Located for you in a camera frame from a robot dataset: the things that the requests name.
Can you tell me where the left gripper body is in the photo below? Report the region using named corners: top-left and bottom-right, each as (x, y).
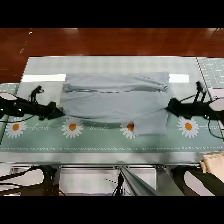
top-left (38, 101), bottom-right (66, 121)

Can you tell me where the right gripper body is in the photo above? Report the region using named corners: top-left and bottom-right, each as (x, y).
top-left (165, 97), bottom-right (188, 120)

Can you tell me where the pale grey-blue shirt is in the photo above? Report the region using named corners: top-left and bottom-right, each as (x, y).
top-left (59, 71), bottom-right (172, 137)

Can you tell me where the beige garment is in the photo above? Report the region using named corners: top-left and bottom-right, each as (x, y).
top-left (199, 151), bottom-right (224, 183)

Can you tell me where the silver frame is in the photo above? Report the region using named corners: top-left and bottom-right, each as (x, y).
top-left (0, 161), bottom-right (224, 197)

